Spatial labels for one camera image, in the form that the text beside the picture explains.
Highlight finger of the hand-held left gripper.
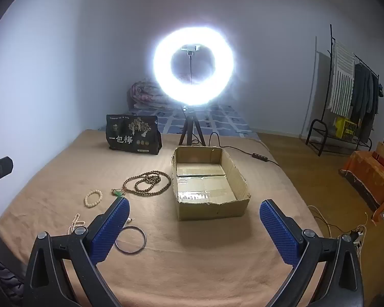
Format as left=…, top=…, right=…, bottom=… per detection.
left=0, top=149, right=14, bottom=192

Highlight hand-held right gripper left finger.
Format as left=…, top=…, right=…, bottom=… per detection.
left=22, top=196, right=132, bottom=307

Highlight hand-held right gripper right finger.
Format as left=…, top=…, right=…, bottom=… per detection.
left=259, top=199, right=364, bottom=307

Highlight thin metal bangle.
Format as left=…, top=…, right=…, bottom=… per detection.
left=115, top=226, right=147, bottom=255

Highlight white bead bracelet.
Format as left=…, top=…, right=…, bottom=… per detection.
left=84, top=190, right=103, bottom=208

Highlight white pearl necklace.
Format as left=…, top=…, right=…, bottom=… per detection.
left=67, top=213, right=86, bottom=235

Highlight brown wooden bead necklace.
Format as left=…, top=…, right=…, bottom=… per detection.
left=122, top=172, right=172, bottom=195

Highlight cardboard box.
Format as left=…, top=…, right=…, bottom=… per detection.
left=171, top=146, right=251, bottom=221

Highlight white power strip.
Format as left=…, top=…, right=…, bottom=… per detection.
left=349, top=227, right=367, bottom=247

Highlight black printed snack bag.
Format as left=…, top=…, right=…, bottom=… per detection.
left=105, top=114, right=163, bottom=156

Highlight orange box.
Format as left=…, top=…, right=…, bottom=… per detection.
left=341, top=150, right=384, bottom=212

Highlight yellow plastic crate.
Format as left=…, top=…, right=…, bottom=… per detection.
left=334, top=117, right=357, bottom=140

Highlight blue patterned bed sheet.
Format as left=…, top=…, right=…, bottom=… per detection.
left=128, top=102, right=260, bottom=135

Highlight folded floral quilt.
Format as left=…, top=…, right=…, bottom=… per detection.
left=127, top=81, right=164, bottom=111

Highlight dark hanging jacket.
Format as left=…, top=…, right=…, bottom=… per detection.
left=369, top=73, right=384, bottom=116
left=350, top=63, right=373, bottom=119

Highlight striped hanging towel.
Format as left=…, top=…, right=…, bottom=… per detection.
left=327, top=40, right=356, bottom=116

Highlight phone holder clamp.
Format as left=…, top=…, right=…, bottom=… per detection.
left=181, top=44, right=200, bottom=85

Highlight black metal clothes rack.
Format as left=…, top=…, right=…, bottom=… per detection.
left=305, top=24, right=384, bottom=157

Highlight white cables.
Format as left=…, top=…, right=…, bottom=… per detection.
left=307, top=205, right=368, bottom=256

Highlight black power cable with switch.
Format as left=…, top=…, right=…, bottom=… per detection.
left=192, top=131, right=282, bottom=167

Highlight white ring light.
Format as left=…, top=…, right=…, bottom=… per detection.
left=153, top=25, right=235, bottom=106

